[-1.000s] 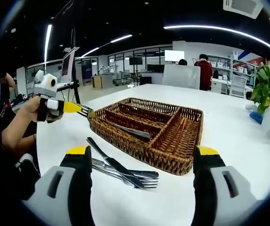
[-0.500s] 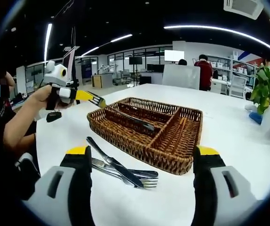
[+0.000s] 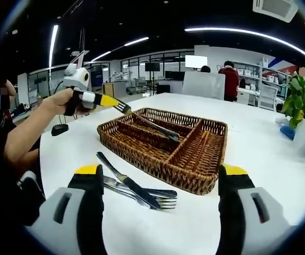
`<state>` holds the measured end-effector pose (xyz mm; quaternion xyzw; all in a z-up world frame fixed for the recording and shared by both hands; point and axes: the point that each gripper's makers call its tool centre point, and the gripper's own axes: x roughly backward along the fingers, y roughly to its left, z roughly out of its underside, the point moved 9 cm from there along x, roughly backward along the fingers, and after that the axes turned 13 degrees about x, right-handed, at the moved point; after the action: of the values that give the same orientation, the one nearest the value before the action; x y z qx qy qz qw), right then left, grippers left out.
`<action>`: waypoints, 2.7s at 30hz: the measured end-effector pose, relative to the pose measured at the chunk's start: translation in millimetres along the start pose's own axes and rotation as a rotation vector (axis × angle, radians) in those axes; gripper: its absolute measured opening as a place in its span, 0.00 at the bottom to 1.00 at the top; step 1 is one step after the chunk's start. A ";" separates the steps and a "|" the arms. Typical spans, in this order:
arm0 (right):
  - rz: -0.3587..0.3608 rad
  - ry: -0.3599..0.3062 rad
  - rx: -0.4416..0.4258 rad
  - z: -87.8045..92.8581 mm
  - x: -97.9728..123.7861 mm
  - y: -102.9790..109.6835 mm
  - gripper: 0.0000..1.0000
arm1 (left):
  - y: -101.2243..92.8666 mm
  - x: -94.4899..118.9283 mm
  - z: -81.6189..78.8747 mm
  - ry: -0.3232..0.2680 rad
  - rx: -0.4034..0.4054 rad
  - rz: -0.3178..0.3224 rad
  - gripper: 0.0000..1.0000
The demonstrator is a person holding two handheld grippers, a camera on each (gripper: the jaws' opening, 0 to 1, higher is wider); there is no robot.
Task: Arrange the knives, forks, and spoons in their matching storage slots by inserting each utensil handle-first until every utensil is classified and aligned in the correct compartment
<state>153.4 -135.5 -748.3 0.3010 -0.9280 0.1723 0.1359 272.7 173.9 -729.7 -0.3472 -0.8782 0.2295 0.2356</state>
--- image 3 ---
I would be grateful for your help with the bright white display screen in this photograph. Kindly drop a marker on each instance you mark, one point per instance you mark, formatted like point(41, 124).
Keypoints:
point(195, 61)

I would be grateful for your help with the white mesh office chair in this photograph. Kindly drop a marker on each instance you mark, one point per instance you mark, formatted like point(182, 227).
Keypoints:
point(268, 97)

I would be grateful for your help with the black office chair armrest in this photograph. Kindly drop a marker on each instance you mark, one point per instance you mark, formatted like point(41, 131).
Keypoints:
point(31, 191)

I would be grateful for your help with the straight ceiling light strip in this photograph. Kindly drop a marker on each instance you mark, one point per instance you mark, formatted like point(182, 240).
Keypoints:
point(53, 40)

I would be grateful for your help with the long curved ceiling light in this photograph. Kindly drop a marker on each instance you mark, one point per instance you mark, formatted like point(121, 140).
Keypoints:
point(200, 29)

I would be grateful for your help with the black desk monitor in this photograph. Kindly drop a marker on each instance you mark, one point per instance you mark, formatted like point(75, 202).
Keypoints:
point(174, 75)

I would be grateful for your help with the brown wicker utensil storage tray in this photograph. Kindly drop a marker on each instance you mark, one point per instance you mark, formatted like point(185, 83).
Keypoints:
point(195, 170)

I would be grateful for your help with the white storage shelf with bins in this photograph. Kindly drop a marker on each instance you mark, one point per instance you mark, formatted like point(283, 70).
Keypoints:
point(248, 71)

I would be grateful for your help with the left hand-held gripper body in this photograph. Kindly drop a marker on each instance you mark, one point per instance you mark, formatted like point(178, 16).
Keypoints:
point(74, 79)

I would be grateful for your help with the black oval device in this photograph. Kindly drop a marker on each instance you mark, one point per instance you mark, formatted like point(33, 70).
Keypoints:
point(59, 129)

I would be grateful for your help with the dark blue standing banner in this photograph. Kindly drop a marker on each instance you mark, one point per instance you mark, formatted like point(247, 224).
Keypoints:
point(96, 77)

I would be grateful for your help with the black monitor on stand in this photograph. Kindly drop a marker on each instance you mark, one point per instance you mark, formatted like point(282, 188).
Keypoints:
point(152, 66)

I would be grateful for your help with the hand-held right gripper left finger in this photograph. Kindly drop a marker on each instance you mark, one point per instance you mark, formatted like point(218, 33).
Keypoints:
point(86, 202)

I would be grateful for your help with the blue cloth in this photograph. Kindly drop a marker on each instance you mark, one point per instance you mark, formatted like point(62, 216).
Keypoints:
point(287, 132)

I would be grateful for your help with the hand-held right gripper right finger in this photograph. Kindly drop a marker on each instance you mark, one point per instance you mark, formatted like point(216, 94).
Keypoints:
point(232, 202)

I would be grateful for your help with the short ceiling light strip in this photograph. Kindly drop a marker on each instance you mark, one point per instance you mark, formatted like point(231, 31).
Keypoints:
point(101, 55)
point(136, 41)

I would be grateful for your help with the person's left hand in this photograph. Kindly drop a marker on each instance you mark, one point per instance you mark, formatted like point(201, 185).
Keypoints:
point(57, 102)

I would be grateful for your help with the wooden cabinet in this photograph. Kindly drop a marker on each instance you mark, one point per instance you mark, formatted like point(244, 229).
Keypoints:
point(108, 90)

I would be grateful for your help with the silver metal fork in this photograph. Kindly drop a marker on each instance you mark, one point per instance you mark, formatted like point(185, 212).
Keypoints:
point(124, 108)
point(163, 203)

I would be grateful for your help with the white ceiling air conditioner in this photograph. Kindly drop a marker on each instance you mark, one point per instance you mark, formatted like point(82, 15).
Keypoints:
point(274, 9)

